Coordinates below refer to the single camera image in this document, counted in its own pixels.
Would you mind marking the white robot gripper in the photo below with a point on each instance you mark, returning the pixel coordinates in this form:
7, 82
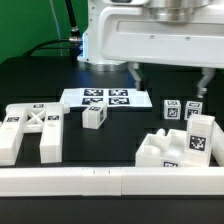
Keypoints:
177, 32

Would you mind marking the white chair seat block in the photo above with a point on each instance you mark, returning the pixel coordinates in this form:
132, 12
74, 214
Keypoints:
163, 150

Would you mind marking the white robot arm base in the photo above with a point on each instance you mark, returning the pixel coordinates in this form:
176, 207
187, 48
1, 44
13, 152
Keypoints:
91, 50

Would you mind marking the white tagged cube left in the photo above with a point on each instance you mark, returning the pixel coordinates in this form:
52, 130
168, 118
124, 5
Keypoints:
172, 109

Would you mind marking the white tagged cube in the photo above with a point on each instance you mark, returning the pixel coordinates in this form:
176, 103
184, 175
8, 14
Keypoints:
172, 109
192, 107

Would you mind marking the white tagged cube right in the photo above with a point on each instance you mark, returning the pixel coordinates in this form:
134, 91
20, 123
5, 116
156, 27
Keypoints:
192, 107

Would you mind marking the white tag sheet plate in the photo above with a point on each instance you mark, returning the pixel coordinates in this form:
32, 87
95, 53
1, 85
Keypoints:
113, 97

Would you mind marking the white right rail barrier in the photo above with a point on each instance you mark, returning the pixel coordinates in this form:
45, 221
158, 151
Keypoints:
218, 144

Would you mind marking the white rail barrier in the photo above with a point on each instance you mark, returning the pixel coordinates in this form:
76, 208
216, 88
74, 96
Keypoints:
218, 144
111, 181

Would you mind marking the white front rail barrier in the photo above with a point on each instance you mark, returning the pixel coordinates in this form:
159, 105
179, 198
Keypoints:
111, 181

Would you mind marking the white chair back frame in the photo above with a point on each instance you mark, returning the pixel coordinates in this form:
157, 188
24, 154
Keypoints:
44, 118

